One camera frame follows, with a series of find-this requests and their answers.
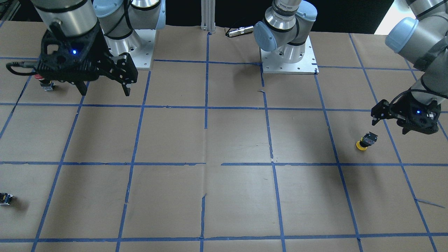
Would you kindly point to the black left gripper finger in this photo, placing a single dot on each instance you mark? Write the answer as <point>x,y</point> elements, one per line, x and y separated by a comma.
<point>380,111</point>
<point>407,128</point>

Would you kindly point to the aluminium frame post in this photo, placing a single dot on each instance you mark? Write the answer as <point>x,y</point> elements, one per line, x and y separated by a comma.
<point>208,8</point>

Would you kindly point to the red push button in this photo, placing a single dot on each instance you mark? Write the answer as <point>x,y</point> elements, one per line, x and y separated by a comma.
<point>46,84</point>

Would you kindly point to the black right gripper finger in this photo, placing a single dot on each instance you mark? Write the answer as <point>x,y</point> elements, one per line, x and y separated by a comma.
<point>124,71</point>
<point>81,87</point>

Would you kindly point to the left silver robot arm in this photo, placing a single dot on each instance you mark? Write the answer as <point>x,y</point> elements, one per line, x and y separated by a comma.
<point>422,41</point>

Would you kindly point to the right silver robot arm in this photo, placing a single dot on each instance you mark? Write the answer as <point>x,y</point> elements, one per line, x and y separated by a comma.
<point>117,18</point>

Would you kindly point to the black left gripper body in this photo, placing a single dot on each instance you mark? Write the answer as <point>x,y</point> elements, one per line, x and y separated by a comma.
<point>398,108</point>

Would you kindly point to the yellow push button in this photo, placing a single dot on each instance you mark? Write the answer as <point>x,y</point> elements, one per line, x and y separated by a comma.
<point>366,141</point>

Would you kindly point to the small black switch block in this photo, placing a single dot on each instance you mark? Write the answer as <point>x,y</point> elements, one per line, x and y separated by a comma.
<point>5,199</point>

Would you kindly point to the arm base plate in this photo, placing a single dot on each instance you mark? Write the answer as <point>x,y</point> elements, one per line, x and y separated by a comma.
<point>290,59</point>
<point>140,45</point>

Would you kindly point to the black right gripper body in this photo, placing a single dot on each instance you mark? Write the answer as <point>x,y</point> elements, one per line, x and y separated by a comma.
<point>99,48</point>

